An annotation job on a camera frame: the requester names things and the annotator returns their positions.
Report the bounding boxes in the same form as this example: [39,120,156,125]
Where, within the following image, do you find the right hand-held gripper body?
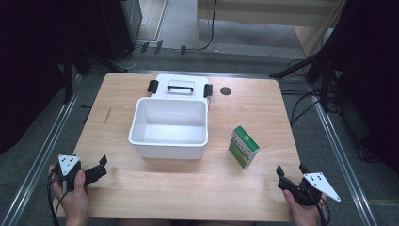
[291,171,343,207]

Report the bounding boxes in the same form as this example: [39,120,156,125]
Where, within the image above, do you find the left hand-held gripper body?
[52,153,87,193]

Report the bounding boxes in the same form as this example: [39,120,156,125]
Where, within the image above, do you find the green and white carton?
[228,124,261,170]

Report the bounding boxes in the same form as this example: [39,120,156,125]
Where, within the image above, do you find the white plastic storage box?
[127,96,210,161]

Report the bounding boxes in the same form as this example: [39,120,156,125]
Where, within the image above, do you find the white lid with black handle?
[147,73,215,101]

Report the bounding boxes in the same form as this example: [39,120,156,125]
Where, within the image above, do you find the person's right hand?
[282,189,329,221]

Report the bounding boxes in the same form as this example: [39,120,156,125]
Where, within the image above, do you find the person's left hand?
[47,164,91,221]

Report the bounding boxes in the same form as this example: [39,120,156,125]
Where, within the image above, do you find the black tripod stand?
[56,43,130,106]
[268,46,343,114]

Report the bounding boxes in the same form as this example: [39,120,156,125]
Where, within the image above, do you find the dark curtain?
[0,0,105,155]
[324,0,399,174]

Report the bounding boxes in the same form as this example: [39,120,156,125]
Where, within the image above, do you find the black cabinet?
[99,0,143,62]

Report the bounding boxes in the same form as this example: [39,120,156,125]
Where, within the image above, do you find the metal floor rail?
[308,84,379,226]
[0,74,85,226]

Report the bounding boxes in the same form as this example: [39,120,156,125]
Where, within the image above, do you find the right hand-held gripper cable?
[314,187,332,226]

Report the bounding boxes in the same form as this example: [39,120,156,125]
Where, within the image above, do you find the hand-held gripper cable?
[46,170,69,226]
[314,187,332,226]

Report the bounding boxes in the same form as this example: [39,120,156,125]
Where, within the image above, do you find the left hand-held gripper cable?
[46,170,69,226]

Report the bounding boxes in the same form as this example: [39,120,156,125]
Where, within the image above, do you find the black floor cable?
[289,93,322,127]

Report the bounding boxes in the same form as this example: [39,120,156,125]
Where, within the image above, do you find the white floor cable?
[123,14,149,72]

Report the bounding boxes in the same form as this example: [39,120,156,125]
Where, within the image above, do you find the light wooden frame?
[195,0,346,58]

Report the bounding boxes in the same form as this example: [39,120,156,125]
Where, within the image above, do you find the black hanging cable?
[199,0,218,52]

